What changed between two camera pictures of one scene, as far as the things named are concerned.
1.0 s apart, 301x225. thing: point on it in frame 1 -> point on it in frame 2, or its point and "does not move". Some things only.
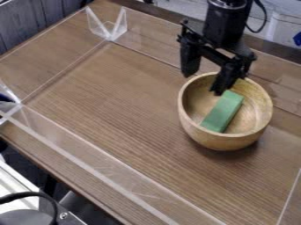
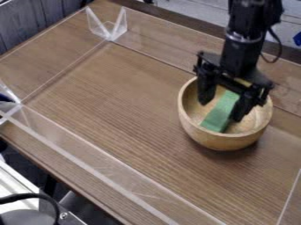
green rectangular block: [223, 111] does not move
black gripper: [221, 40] -> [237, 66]
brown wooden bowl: [248, 123] does not move
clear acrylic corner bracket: [108, 30] does not move
